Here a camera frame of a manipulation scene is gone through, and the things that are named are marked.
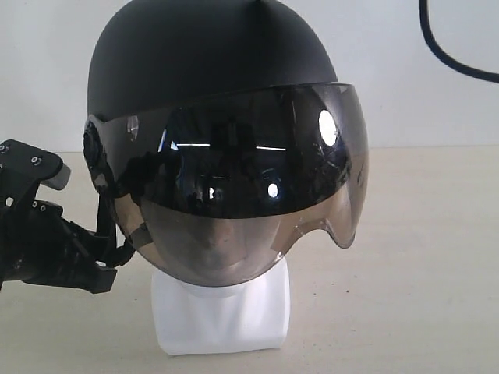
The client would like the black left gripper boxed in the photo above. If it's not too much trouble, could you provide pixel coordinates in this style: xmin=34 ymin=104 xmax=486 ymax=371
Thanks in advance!
xmin=1 ymin=139 xmax=117 ymax=293

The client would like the black helmet with tinted visor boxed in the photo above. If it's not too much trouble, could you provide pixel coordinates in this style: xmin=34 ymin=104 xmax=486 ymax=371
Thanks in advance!
xmin=83 ymin=1 xmax=369 ymax=288

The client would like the white mannequin head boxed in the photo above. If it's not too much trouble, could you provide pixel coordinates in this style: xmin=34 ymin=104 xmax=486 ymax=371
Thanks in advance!
xmin=151 ymin=260 xmax=291 ymax=355

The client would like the black cable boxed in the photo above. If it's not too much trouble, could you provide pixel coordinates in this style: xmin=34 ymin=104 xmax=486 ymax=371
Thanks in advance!
xmin=417 ymin=0 xmax=499 ymax=84

